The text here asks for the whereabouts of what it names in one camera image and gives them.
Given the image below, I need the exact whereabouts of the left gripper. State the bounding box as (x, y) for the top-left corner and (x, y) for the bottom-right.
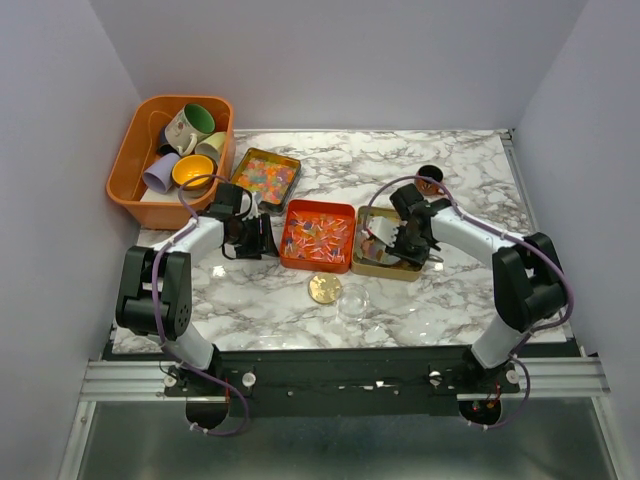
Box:
(230, 213), (281, 260)

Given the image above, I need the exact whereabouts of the orange black mug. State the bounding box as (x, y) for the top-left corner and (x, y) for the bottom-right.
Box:
(414, 164), (444, 196)

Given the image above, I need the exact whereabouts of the gold popsicle candy tin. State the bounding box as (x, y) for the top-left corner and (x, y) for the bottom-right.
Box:
(351, 206), (422, 282)

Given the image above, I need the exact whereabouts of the orange plastic bin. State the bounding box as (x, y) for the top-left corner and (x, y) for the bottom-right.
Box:
(106, 95), (235, 230)

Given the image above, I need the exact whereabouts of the lavender cup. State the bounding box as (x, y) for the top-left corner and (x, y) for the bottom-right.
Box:
(142, 153), (181, 194)

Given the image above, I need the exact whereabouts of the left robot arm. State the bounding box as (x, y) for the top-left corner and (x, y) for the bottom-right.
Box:
(115, 183), (279, 395)

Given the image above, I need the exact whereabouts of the aluminium frame rail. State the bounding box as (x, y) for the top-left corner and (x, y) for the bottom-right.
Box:
(79, 361), (186, 402)

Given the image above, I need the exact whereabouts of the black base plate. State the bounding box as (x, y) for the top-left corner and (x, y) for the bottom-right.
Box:
(164, 346), (521, 418)

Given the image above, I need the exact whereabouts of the floral green-inside mug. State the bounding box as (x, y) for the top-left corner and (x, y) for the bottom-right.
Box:
(164, 103), (216, 156)

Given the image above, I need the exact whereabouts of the dark tin of gummies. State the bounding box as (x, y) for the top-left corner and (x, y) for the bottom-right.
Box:
(231, 148), (302, 215)

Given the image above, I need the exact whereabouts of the clear glass jar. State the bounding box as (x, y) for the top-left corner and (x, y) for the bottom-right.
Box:
(336, 283), (370, 322)

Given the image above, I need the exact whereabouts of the dark navy cup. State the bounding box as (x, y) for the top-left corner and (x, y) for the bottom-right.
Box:
(156, 125), (177, 156)

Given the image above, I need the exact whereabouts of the gold jar lid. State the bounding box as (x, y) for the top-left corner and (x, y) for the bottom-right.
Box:
(308, 272), (342, 305)

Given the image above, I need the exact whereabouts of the silver metal scoop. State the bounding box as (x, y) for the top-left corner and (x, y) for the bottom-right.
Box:
(362, 246), (401, 265)

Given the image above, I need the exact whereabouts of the yellow-inside bowl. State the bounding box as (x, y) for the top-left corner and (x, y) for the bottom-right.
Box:
(171, 155), (217, 197)

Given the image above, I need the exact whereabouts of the orange lollipop tin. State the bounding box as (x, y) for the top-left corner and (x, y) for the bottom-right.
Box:
(280, 199), (356, 274)

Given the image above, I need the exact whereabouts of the cream yellow cup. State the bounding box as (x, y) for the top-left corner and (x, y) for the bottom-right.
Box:
(193, 132), (226, 163)

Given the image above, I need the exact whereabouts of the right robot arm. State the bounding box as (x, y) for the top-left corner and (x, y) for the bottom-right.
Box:
(362, 184), (574, 392)

